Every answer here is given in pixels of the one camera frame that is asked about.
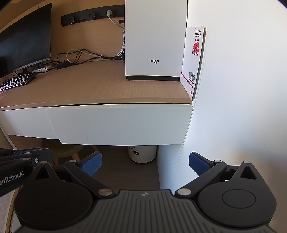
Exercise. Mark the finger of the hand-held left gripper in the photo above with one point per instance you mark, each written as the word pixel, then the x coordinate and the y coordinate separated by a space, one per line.
pixel 27 151
pixel 46 155

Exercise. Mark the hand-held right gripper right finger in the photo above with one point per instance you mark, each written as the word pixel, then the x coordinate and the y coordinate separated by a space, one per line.
pixel 198 163

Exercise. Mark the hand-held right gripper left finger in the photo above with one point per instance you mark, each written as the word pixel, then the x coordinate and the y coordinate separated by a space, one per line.
pixel 92 163

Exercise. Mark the white desk drawer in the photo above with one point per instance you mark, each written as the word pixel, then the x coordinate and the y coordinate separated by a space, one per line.
pixel 121 124

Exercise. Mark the olive stool with wooden legs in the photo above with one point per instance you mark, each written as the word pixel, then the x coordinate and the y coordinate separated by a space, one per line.
pixel 65 149

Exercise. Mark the white desk front panel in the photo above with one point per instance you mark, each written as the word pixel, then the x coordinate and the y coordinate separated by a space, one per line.
pixel 24 121

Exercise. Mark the white bin with panda face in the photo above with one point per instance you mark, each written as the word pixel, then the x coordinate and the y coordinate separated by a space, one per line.
pixel 143 154

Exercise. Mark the black keyboard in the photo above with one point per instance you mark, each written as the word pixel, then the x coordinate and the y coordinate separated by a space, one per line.
pixel 15 81

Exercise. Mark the black power adapter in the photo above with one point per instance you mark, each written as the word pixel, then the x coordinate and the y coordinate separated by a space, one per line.
pixel 64 65

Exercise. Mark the white printed cardboard box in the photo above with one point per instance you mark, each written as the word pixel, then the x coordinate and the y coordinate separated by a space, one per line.
pixel 192 67

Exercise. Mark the black curved monitor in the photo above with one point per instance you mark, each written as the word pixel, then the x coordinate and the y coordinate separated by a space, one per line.
pixel 22 38

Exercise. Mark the white computer case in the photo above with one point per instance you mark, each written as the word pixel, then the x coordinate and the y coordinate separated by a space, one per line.
pixel 154 33

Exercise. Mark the black wall power strip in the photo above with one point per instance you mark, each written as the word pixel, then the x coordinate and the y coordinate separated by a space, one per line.
pixel 80 16

